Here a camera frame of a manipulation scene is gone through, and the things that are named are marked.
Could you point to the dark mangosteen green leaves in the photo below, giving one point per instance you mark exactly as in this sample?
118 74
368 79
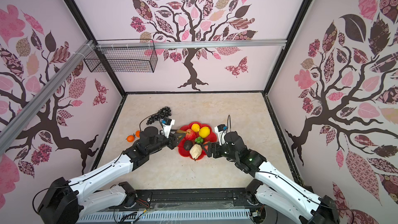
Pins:
199 140

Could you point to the black wire basket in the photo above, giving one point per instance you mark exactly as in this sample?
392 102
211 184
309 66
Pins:
123 56

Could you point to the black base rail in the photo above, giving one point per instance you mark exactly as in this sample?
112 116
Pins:
237 195

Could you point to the aluminium rail left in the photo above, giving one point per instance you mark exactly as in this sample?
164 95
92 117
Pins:
15 127

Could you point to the aluminium rail back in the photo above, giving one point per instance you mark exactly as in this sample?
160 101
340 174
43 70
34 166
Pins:
196 44

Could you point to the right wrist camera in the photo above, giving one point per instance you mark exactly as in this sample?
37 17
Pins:
220 131

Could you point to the dark grape bunch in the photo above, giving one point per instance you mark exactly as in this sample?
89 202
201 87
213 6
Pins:
164 112

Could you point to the aluminium rail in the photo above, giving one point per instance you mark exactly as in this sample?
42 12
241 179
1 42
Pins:
196 44
15 127

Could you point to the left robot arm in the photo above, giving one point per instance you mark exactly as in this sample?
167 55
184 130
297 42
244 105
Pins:
93 177

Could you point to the white cable duct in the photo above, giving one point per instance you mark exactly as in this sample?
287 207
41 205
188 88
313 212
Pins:
208 216

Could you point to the yellow lemon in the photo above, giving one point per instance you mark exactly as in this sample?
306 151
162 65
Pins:
204 132

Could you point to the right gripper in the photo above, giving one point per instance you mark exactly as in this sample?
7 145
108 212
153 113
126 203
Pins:
216 149

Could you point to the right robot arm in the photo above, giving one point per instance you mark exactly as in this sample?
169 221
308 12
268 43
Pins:
279 183

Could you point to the cream white pear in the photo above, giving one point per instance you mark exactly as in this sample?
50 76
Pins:
196 152

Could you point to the small yellow fruit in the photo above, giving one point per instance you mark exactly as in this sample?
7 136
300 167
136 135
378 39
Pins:
196 127

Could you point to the dark avocado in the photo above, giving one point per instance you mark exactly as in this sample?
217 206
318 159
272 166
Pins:
187 146

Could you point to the red flower-shaped bowl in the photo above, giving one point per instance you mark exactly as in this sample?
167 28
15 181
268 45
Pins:
211 138

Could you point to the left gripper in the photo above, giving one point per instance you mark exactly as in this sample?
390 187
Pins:
173 142

